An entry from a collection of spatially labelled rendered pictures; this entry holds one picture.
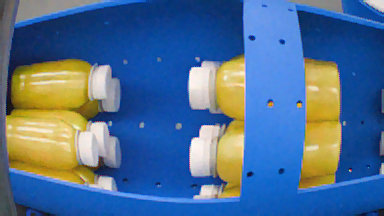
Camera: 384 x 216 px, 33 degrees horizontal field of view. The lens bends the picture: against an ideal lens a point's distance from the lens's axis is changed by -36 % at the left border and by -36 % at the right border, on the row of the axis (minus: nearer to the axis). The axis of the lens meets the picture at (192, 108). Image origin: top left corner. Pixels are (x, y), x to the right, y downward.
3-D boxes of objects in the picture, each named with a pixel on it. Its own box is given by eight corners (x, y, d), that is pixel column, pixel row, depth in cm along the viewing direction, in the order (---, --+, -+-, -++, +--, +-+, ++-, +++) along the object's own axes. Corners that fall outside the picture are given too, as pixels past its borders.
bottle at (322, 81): (340, 117, 88) (203, 119, 91) (338, 123, 95) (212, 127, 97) (338, 61, 89) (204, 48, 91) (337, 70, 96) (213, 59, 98)
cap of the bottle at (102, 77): (93, 65, 101) (106, 63, 100) (100, 66, 104) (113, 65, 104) (91, 98, 100) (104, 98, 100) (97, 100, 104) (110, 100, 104)
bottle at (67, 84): (11, 65, 101) (94, 52, 99) (21, 67, 108) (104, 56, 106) (8, 108, 101) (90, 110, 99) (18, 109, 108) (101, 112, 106)
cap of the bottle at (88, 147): (84, 171, 95) (97, 173, 95) (77, 147, 93) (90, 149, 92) (87, 148, 98) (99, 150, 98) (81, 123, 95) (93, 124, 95)
